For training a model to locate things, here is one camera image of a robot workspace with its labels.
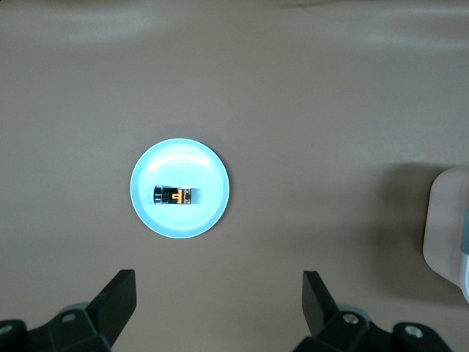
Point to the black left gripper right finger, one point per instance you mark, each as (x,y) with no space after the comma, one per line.
(318,304)

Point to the black orange push-button switch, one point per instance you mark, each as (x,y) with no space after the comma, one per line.
(172,195)

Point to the light blue round plate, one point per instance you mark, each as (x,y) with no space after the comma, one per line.
(179,157)

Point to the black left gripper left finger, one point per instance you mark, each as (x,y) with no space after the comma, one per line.
(110,304)

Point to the white lidded storage box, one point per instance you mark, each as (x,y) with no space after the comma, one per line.
(443,220)

